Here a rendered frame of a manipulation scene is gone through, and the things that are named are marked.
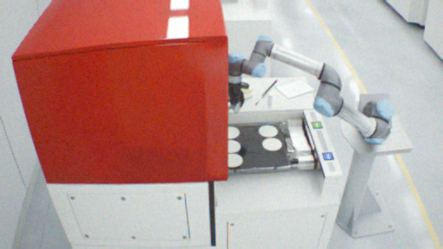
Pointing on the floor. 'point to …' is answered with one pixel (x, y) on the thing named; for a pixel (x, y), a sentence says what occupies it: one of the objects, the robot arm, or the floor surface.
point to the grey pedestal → (362, 202)
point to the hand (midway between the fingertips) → (236, 111)
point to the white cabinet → (277, 229)
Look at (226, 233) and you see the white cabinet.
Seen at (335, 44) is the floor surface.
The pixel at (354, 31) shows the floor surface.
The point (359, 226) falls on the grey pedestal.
